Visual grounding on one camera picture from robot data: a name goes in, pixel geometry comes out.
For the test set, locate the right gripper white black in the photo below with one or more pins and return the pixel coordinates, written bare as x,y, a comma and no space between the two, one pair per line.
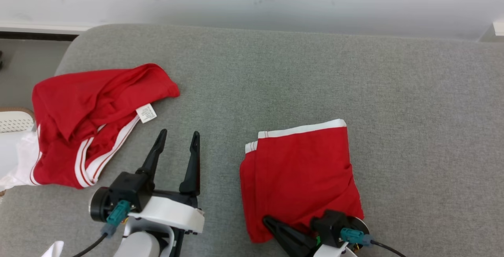
334,252

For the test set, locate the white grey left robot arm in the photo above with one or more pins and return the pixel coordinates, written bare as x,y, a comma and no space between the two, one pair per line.
138,247

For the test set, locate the red shorts white trim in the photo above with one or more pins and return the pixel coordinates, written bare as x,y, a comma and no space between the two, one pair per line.
299,178

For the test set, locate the white wall box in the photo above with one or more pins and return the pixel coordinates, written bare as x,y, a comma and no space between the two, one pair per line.
499,28

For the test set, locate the white cloth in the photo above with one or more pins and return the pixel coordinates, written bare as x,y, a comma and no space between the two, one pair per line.
15,158

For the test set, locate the white paper tag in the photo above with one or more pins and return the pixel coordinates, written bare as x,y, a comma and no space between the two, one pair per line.
55,250

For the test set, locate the white laundry basket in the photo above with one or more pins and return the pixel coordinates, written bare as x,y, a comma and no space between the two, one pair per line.
15,122

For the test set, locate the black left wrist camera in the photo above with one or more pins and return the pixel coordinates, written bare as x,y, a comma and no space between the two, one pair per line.
128,188

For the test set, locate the white skirting board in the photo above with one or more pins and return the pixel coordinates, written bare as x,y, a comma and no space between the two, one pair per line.
39,27

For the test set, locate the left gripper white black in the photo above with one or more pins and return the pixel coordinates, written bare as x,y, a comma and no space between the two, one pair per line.
173,213

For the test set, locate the red garment white striped band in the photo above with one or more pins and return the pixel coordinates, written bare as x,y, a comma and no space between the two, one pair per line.
78,99

